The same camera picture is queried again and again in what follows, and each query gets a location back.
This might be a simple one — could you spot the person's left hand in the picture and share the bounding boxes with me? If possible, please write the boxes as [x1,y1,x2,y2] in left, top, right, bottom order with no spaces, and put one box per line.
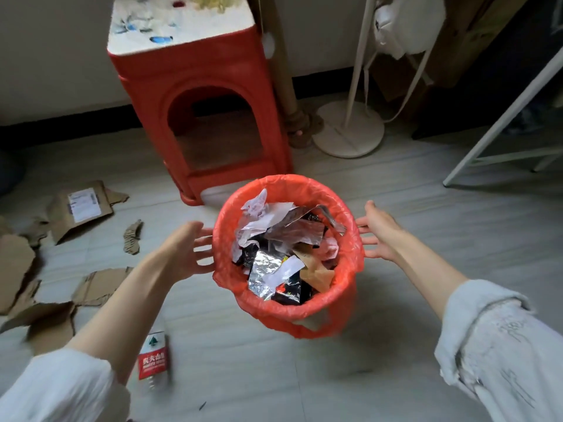
[165,220,216,284]

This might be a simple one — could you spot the person's right hand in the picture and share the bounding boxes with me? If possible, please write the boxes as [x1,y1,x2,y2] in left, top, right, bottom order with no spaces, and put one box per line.
[355,199,410,263]

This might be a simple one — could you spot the silver foil wrapper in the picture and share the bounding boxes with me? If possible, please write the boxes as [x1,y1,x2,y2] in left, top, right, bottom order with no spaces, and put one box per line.
[247,249,308,306]

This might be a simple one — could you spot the brown paper strip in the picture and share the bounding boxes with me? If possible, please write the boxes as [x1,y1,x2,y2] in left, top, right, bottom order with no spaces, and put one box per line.
[292,243,336,294]

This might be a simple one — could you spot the long white paper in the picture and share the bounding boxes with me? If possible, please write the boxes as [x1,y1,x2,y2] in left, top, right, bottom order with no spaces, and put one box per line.
[232,188,296,262]

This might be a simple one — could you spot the black snack wrapper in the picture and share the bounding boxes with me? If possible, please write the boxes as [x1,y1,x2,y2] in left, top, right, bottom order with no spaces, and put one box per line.
[263,205,348,249]

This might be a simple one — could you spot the clear bottle red label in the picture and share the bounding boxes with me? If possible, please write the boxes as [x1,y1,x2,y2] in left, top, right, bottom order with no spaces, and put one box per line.
[137,320,170,390]

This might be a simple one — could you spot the waste basket with red bag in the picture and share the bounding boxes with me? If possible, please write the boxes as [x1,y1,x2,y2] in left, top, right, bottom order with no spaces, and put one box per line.
[212,174,366,340]

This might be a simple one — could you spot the torn cardboard pieces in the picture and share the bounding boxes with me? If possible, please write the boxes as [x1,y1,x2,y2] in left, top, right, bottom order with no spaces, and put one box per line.
[0,179,144,355]

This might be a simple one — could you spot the person's right forearm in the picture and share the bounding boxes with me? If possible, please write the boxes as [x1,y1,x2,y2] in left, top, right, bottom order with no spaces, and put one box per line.
[394,234,469,321]

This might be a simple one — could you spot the person's left forearm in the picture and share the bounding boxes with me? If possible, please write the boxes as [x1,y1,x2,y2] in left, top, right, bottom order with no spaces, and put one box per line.
[66,254,185,387]

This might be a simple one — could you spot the person's printed right sleeve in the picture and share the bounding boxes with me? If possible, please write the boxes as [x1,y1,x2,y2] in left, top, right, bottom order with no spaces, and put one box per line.
[434,280,563,422]

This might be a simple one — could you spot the person's white left sleeve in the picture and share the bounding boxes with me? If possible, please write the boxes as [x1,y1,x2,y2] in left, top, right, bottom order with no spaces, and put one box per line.
[0,349,131,422]

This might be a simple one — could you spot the white round stand base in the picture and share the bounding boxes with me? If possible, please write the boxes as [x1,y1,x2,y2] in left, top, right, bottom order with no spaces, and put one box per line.
[312,0,386,159]

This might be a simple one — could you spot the tall black cabinet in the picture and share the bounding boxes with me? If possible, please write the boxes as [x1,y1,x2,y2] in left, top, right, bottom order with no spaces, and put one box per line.
[411,0,563,141]

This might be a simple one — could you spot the red plastic stool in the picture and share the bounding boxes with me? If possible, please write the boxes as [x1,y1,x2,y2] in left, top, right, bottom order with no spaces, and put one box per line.
[107,26,293,206]

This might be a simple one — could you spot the paint-stained cardboard sheet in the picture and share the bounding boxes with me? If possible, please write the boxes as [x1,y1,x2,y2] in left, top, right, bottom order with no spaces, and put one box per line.
[107,0,257,56]

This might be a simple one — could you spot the white metal frame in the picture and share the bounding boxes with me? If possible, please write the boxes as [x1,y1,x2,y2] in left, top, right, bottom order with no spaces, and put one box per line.
[443,47,563,188]

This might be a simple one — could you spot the brown rope-wrapped post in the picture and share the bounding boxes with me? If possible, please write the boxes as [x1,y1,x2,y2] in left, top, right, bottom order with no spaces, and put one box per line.
[259,0,325,150]

